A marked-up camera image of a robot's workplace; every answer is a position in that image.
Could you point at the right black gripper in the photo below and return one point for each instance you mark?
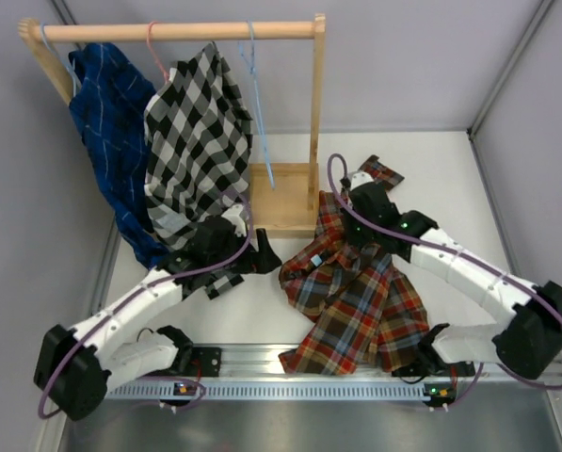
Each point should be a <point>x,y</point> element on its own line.
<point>352,240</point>

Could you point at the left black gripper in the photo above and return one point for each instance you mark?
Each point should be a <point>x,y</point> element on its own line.
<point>260,262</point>

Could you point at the red orange plaid shirt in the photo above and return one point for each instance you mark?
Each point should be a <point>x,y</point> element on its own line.
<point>363,308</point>

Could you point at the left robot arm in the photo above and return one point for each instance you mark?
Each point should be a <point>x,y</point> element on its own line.
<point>78,366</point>

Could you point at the black white checkered shirt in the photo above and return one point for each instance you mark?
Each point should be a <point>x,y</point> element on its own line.
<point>199,132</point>

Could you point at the light blue empty hanger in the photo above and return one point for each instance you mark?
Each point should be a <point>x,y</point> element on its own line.
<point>250,62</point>

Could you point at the blue plaid shirt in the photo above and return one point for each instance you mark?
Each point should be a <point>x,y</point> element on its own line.
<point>108,113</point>

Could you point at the pink hanger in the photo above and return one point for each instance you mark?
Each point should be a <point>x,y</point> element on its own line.
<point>156,59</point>

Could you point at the light blue left hanger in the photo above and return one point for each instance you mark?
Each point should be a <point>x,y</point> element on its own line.
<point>69,68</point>

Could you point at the wooden clothes rack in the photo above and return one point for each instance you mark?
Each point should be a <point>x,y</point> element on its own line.
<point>288,207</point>

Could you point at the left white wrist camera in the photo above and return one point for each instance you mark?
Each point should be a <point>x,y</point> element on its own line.
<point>238,217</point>

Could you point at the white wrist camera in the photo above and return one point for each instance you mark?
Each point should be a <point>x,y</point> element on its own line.
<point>238,217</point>
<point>357,185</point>

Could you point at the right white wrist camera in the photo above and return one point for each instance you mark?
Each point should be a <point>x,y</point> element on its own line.
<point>357,185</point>

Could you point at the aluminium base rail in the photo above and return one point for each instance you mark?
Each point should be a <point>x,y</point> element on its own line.
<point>262,360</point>

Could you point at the perforated cable duct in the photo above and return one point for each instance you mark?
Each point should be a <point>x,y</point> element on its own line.
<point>272,390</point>

